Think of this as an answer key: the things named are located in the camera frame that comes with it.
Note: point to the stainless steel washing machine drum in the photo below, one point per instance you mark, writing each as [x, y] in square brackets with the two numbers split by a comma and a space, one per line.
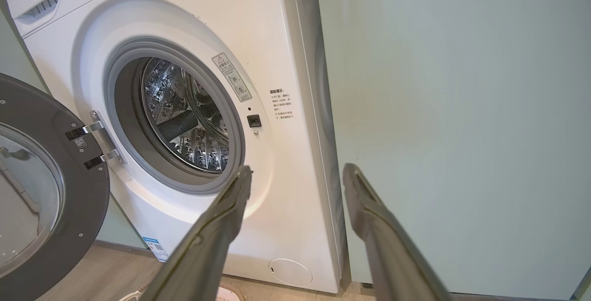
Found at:
[194, 153]

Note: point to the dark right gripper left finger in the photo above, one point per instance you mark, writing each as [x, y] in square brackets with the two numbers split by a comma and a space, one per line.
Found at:
[208, 250]

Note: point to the metal door hinge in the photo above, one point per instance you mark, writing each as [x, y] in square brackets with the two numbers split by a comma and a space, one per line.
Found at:
[104, 130]

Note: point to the grey warning sticker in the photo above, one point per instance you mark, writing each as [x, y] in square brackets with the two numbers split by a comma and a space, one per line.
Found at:
[232, 77]

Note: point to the round dark washer door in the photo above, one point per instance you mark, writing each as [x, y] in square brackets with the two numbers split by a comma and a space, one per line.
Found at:
[87, 190]

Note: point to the round white filter cover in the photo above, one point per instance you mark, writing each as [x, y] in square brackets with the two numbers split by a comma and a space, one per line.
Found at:
[290, 272]

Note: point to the black door latch slot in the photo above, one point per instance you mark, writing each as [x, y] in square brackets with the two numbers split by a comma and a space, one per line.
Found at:
[254, 121]

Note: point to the blue energy label sticker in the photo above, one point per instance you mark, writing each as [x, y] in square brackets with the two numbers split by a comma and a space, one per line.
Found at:
[156, 248]

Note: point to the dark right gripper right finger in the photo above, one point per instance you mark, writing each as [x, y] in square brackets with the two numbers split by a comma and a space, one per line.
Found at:
[388, 250]

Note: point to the white perforated laundry basket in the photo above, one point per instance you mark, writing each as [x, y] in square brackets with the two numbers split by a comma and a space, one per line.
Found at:
[231, 295]

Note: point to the white front-load washing machine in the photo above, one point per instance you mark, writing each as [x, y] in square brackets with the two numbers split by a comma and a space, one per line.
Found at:
[286, 38]

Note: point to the grey rubber door gasket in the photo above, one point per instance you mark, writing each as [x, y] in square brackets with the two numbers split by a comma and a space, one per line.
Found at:
[121, 121]

